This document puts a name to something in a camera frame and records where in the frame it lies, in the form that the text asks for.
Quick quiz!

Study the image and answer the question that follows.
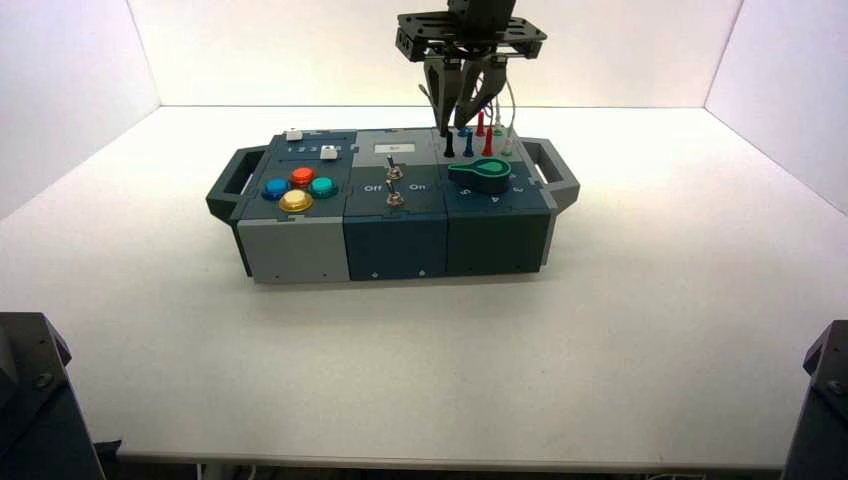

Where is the green rotary knob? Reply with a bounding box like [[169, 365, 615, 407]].
[[447, 157, 513, 195]]

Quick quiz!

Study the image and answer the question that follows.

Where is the white wire with plugs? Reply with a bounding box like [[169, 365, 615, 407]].
[[493, 78, 519, 158]]

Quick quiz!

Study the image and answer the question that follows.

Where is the red wire with plugs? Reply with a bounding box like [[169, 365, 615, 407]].
[[474, 111, 496, 158]]

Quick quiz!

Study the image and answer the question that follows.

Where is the yellow push button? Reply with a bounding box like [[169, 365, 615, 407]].
[[278, 190, 315, 215]]

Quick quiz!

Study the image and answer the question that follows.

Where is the blue wire with plugs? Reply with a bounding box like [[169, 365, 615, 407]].
[[458, 99, 497, 159]]

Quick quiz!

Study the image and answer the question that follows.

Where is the blue grey control box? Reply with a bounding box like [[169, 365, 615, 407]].
[[205, 127, 582, 286]]

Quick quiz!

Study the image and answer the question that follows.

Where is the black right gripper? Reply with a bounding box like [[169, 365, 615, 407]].
[[396, 0, 549, 134]]

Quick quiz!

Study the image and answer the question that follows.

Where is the black wire with plugs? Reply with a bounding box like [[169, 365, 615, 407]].
[[417, 82, 458, 159]]

